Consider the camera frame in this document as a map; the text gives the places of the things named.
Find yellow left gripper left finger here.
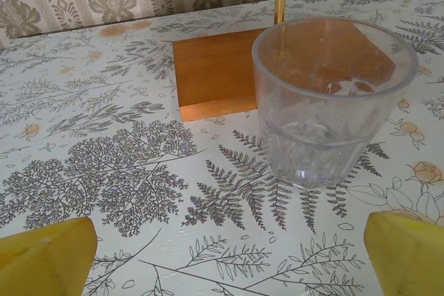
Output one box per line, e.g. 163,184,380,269
0,217,99,296

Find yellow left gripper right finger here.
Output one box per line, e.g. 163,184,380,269
364,209,444,296

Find floral patterned tablecloth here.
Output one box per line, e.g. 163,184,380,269
0,0,444,296

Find gold wire rack wooden base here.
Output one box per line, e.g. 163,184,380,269
172,0,398,123

